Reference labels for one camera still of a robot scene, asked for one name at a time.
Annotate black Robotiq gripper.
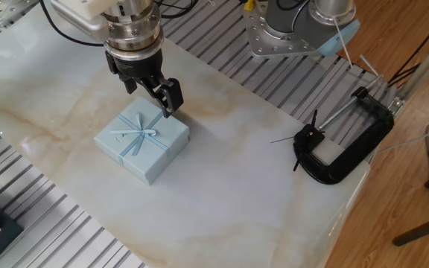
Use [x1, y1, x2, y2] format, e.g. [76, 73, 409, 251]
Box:
[104, 47, 185, 119]

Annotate light blue ribboned box lid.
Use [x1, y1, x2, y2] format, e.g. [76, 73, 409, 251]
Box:
[93, 95, 191, 186]

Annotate dark teal box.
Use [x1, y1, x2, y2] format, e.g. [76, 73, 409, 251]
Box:
[0, 199, 25, 268]

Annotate white zip tie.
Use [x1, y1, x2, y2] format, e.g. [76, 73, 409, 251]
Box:
[331, 14, 354, 70]

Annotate black C-clamp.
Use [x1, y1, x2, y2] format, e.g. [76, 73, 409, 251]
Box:
[270, 54, 395, 185]

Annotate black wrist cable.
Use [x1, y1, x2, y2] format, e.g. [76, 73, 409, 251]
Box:
[154, 0, 200, 19]
[38, 0, 106, 48]

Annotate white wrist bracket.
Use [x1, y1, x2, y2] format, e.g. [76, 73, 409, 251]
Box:
[50, 0, 121, 42]

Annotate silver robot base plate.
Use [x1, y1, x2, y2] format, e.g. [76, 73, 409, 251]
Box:
[243, 0, 322, 59]

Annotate thin white cable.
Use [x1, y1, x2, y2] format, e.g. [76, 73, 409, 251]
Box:
[375, 124, 429, 156]

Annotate black floor cables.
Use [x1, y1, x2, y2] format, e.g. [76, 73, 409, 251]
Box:
[387, 7, 429, 87]

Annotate aluminium frame profile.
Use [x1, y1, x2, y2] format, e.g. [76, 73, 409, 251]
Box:
[387, 25, 429, 120]

